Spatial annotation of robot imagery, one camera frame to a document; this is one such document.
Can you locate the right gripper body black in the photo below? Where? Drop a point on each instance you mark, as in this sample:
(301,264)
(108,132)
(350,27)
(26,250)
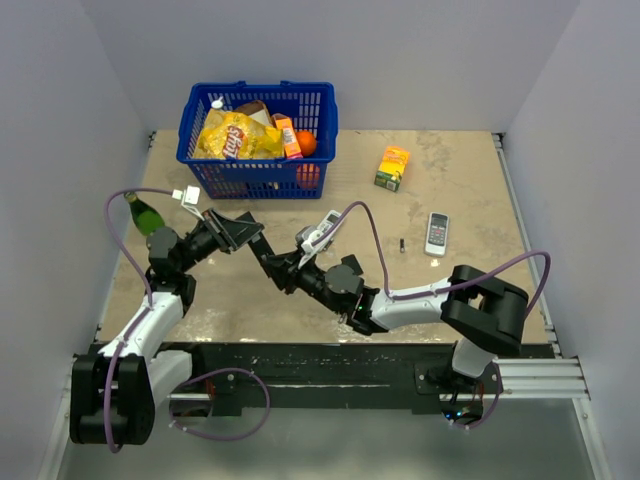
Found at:
(303,279)

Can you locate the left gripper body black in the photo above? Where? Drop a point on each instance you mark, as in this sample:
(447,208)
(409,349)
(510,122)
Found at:
(219,232)

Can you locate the black remote battery cover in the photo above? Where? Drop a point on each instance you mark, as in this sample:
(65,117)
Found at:
(352,262)

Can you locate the white remote control green screen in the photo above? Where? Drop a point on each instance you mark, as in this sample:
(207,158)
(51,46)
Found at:
(327,228)

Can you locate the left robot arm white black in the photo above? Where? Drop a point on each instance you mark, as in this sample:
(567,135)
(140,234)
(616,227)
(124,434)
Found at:
(115,390)

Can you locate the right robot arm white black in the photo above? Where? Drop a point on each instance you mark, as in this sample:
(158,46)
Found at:
(487,312)

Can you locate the white remote control dark keypad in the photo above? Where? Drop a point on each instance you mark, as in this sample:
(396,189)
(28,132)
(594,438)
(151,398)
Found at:
(436,234)

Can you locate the green glass bottle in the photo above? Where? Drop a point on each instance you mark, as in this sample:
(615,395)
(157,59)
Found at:
(145,218)

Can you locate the yellow Lays chips bag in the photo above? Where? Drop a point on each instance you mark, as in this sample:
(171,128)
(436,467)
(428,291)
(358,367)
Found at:
(236,136)

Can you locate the orange carton in basket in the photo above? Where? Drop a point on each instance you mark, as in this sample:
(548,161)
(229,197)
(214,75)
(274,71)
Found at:
(291,146)

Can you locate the orange fruit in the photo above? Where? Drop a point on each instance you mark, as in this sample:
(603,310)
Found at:
(307,142)

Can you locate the brown bread loaf bag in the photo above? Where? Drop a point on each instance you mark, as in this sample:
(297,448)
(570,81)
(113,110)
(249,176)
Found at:
(257,111)

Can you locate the white capped bottle in basket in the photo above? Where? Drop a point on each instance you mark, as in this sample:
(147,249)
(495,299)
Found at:
(218,104)

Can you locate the yellow green juice carton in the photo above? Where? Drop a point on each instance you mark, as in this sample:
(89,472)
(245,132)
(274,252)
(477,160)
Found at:
(392,168)

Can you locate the blue plastic shopping basket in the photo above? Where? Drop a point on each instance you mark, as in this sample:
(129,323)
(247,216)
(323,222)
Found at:
(310,105)

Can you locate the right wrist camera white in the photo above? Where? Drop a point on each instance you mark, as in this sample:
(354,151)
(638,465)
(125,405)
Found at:
(305,240)

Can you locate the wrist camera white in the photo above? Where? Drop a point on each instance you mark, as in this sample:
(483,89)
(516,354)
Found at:
(188,199)
(305,240)

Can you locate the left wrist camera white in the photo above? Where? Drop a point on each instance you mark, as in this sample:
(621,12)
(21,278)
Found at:
(188,199)

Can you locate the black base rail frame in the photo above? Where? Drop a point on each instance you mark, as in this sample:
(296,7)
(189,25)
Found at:
(395,376)

